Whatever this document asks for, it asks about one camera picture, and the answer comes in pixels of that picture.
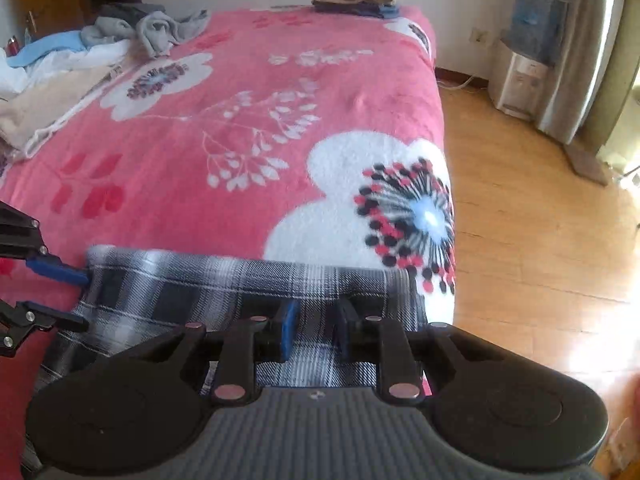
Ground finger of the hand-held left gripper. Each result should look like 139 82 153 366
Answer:
0 202 90 288
0 300 90 358

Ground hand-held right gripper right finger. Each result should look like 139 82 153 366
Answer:
334 300 503 406

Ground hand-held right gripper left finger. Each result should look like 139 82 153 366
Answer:
127 300 301 407

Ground black and white plaid shirt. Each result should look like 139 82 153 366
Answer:
20 245 428 476

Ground light grey clothes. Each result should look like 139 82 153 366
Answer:
80 7 211 58

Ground beige cloth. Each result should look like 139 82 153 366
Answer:
0 65 126 158

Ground pink floral blanket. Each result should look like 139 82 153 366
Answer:
0 5 457 480

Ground white cloth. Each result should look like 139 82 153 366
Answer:
0 40 133 93

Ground light blue cloth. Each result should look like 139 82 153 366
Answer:
7 30 91 68

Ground dark grey garment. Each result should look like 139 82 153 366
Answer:
100 2 166 23

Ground light wooden cabinet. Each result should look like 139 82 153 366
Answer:
0 0 91 61

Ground folded blue jeans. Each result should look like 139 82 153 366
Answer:
312 2 402 20

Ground beige curtain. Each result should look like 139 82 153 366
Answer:
535 0 628 146

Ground white power cable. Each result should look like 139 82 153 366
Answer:
435 74 493 92

